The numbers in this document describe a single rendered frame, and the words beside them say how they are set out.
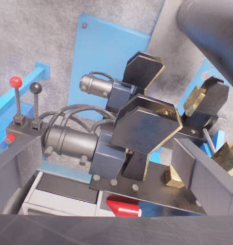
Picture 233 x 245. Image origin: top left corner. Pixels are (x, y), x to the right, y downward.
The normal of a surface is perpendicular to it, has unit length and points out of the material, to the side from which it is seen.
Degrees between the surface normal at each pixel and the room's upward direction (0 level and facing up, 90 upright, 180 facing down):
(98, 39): 0
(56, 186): 90
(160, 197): 90
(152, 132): 0
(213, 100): 0
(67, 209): 90
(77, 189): 90
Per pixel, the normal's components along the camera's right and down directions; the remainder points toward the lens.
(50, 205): 0.27, -0.73
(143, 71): -0.11, 0.62
